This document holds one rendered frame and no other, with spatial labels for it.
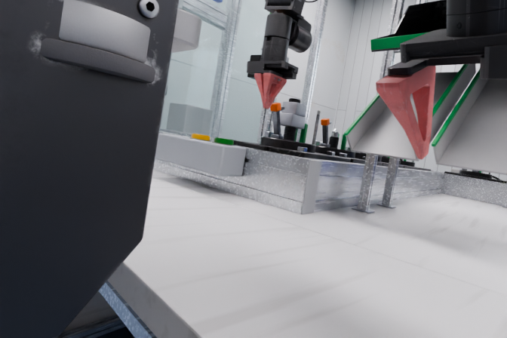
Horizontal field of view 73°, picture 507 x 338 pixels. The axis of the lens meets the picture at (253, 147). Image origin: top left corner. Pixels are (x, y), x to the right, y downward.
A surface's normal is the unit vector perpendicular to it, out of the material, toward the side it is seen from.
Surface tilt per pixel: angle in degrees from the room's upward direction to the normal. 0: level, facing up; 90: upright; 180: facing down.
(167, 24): 90
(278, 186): 90
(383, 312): 0
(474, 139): 45
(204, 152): 90
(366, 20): 90
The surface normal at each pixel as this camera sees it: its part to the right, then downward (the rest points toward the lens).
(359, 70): -0.73, -0.10
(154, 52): 0.67, 0.13
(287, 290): 0.16, -0.99
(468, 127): -0.41, -0.77
